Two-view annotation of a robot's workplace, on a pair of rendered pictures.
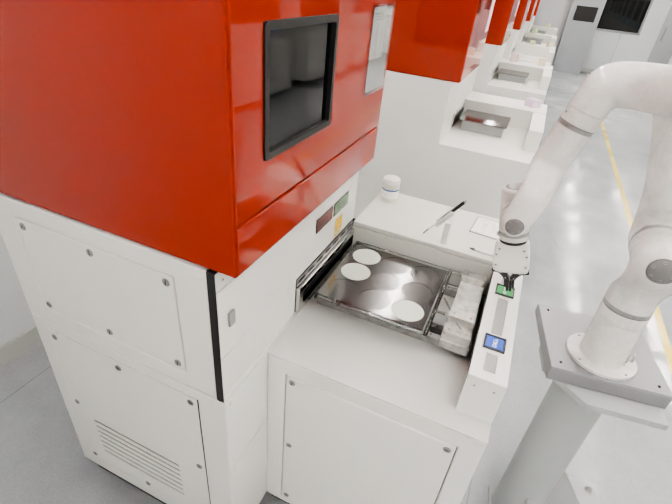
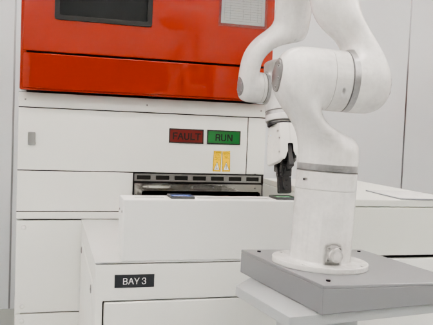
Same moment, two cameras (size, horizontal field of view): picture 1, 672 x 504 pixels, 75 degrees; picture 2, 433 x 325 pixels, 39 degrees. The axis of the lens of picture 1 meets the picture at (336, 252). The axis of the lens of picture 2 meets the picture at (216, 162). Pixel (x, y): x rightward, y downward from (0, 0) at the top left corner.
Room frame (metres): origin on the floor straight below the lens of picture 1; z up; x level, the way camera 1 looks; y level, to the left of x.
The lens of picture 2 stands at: (0.10, -1.65, 1.12)
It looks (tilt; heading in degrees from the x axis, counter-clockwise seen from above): 3 degrees down; 54
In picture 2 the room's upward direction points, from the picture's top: 2 degrees clockwise
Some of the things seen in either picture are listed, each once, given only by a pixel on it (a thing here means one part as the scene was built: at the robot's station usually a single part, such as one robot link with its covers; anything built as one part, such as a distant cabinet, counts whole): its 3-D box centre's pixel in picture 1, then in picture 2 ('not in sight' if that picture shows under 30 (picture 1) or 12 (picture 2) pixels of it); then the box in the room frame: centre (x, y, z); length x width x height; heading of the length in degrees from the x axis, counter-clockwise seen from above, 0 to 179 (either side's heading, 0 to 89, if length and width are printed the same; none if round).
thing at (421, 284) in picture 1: (385, 281); not in sight; (1.19, -0.17, 0.90); 0.34 x 0.34 x 0.01; 69
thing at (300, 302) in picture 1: (327, 265); (198, 197); (1.25, 0.02, 0.89); 0.44 x 0.02 x 0.10; 159
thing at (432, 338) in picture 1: (389, 323); not in sight; (1.06, -0.19, 0.84); 0.50 x 0.02 x 0.03; 69
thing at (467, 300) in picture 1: (463, 312); not in sight; (1.12, -0.43, 0.87); 0.36 x 0.08 x 0.03; 159
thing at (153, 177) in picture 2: (327, 249); (199, 178); (1.26, 0.03, 0.96); 0.44 x 0.01 x 0.02; 159
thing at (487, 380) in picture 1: (493, 332); (233, 226); (1.00, -0.49, 0.89); 0.55 x 0.09 x 0.14; 159
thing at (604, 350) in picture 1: (612, 332); (323, 217); (0.98, -0.81, 0.96); 0.19 x 0.19 x 0.18
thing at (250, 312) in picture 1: (301, 259); (147, 158); (1.09, 0.10, 1.02); 0.82 x 0.03 x 0.40; 159
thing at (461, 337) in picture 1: (456, 335); not in sight; (0.97, -0.38, 0.89); 0.08 x 0.03 x 0.03; 69
